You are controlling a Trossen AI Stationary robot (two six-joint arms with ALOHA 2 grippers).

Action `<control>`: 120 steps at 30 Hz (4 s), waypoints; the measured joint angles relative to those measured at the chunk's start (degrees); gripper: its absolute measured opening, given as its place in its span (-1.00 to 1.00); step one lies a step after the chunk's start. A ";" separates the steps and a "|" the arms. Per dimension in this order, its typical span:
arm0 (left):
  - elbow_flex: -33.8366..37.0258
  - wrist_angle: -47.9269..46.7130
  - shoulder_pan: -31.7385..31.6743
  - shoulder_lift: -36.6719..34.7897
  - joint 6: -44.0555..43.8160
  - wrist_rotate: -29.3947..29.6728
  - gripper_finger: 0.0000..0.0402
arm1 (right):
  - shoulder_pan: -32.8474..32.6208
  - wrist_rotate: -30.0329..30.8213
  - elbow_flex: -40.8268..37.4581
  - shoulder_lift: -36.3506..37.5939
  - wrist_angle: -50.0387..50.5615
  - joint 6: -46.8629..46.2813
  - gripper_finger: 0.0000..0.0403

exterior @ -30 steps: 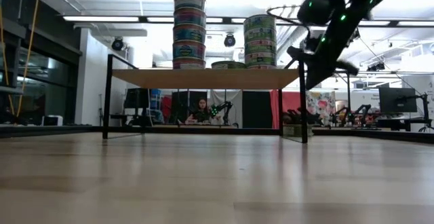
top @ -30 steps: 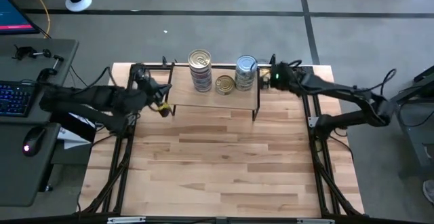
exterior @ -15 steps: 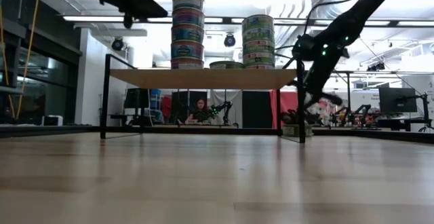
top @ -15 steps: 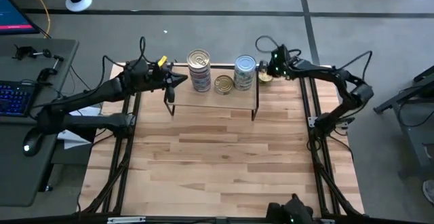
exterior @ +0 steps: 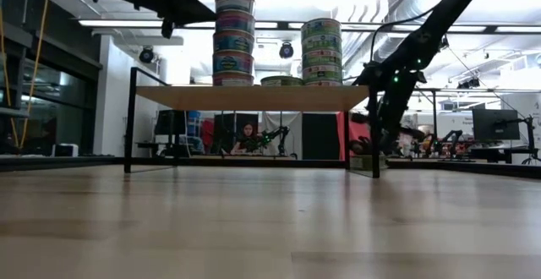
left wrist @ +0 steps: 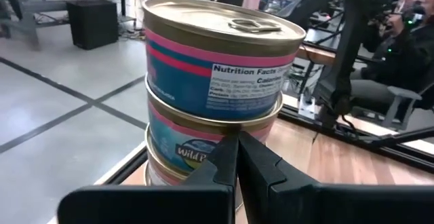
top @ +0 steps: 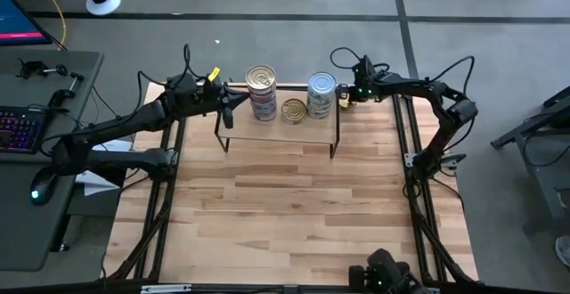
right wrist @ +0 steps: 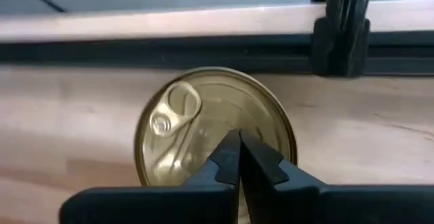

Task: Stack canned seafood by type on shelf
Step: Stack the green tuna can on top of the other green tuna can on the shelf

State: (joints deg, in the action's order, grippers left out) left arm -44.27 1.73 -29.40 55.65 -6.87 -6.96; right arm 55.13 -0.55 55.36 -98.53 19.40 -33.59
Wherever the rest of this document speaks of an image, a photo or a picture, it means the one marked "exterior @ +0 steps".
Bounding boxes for yellow cable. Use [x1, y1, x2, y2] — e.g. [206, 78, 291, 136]
[0, 0, 51, 149]

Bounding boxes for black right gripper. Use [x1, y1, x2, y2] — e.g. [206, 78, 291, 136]
[349, 68, 424, 156]

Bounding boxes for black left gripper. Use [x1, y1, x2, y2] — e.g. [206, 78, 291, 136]
[155, 0, 217, 25]

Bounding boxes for dark background monitor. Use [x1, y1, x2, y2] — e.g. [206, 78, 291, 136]
[153, 109, 188, 137]

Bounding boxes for black overhead camera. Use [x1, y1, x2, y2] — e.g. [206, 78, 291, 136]
[278, 41, 295, 60]

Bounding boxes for dark monitor on arm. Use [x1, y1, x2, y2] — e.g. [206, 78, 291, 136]
[472, 108, 522, 142]

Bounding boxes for dark green label seafood can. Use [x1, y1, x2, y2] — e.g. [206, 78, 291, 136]
[260, 74, 304, 87]

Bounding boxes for person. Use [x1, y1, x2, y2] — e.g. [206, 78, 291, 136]
[230, 121, 261, 156]

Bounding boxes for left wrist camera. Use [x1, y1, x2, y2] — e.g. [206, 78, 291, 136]
[161, 17, 175, 41]

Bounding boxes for black partition panel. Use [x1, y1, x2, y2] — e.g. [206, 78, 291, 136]
[212, 112, 260, 156]
[301, 112, 339, 161]

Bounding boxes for white box device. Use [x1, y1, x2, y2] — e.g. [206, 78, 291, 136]
[53, 143, 80, 159]

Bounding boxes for wooden shelf black metal frame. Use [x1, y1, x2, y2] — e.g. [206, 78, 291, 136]
[123, 66, 381, 180]

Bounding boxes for round black spotlight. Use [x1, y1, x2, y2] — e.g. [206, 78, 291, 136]
[138, 46, 155, 65]

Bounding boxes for grey hanging cloth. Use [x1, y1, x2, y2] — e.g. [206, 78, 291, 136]
[260, 110, 303, 157]

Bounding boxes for red hanging cloth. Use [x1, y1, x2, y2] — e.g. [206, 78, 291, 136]
[336, 110, 372, 162]

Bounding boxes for colourful wall poster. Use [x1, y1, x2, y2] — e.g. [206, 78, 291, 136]
[401, 112, 419, 145]

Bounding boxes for blue storage bins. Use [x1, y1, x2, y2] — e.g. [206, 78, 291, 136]
[187, 109, 202, 139]

